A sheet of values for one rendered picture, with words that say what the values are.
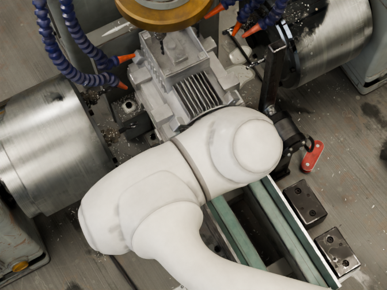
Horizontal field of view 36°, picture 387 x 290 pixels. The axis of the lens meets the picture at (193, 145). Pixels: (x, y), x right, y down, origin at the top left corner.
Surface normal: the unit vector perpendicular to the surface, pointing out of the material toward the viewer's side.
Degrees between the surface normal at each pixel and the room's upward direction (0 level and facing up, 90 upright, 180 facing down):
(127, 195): 9
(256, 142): 27
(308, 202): 0
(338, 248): 0
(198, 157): 15
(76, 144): 36
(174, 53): 0
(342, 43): 66
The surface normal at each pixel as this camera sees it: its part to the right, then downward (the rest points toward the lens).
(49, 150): 0.20, 0.03
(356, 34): 0.41, 0.52
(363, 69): -0.88, 0.45
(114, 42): 0.48, 0.80
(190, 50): -0.03, -0.39
